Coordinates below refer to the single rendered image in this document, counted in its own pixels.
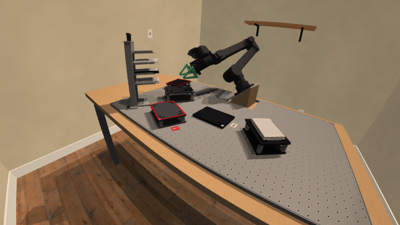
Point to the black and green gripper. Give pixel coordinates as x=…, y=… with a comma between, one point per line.
x=193, y=69

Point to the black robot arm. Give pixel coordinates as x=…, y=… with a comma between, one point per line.
x=204, y=56

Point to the grey slotted rack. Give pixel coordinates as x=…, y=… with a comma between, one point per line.
x=136, y=100

